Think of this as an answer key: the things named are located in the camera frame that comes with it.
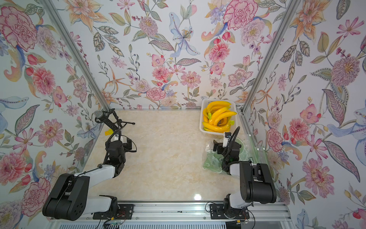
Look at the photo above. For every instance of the right corner aluminium post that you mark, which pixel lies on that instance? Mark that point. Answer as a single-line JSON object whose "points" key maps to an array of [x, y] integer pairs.
{"points": [[288, 14]]}

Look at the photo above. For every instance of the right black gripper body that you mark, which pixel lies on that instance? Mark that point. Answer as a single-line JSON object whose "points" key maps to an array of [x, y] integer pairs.
{"points": [[221, 150]]}

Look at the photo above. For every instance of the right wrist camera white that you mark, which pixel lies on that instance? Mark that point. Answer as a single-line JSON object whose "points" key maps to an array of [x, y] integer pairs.
{"points": [[226, 139]]}

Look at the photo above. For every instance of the corner aluminium post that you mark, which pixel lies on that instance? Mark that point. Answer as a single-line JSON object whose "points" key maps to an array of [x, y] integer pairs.
{"points": [[288, 14], [64, 33]]}

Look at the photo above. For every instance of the aluminium front rail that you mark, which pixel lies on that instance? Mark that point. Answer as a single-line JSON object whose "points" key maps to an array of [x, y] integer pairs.
{"points": [[183, 215]]}

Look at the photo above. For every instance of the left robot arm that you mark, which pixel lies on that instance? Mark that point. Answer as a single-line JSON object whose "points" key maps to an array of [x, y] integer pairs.
{"points": [[69, 198]]}

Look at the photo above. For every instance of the white plastic basket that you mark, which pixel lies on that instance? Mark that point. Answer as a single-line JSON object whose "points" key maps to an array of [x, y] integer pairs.
{"points": [[234, 121]]}

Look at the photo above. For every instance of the zip-top bag bananas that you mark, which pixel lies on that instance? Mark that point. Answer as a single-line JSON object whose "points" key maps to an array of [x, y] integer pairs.
{"points": [[213, 160], [249, 151]]}

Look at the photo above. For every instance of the left corner aluminium post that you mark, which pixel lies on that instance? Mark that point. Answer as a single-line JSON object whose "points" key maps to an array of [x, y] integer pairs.
{"points": [[64, 33]]}

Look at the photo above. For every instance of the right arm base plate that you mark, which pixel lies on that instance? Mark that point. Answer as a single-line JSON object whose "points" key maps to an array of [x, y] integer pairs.
{"points": [[225, 211]]}

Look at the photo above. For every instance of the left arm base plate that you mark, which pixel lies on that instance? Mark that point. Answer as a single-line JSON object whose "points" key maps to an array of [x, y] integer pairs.
{"points": [[116, 210]]}

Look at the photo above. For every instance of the loose yellow banana by stand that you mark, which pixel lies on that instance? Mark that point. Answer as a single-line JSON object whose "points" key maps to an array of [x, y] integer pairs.
{"points": [[109, 132]]}

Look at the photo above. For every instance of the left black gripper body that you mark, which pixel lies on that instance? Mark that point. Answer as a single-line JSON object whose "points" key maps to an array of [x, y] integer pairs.
{"points": [[126, 148]]}

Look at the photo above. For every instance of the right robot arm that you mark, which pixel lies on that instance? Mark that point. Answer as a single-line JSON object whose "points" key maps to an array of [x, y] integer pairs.
{"points": [[256, 183]]}

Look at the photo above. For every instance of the yellow banana bunch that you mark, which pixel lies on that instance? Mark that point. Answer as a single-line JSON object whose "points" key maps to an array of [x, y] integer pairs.
{"points": [[219, 111]]}

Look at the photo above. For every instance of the black microphone tripod stand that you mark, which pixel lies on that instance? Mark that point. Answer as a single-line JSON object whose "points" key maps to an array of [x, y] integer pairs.
{"points": [[111, 119]]}

